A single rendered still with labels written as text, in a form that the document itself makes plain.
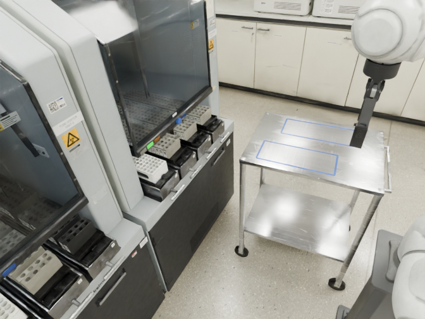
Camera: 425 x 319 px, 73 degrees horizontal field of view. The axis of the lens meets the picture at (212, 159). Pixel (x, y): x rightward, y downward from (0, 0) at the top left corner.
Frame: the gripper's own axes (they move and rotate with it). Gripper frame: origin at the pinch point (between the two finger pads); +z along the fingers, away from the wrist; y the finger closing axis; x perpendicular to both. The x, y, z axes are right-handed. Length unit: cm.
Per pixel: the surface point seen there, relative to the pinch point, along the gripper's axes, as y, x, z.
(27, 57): -39, 76, -24
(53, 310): -71, 66, 41
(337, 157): 34, 5, 38
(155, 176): -14, 70, 36
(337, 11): 220, 44, 23
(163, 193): -15, 66, 43
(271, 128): 44, 39, 38
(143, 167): -13, 77, 34
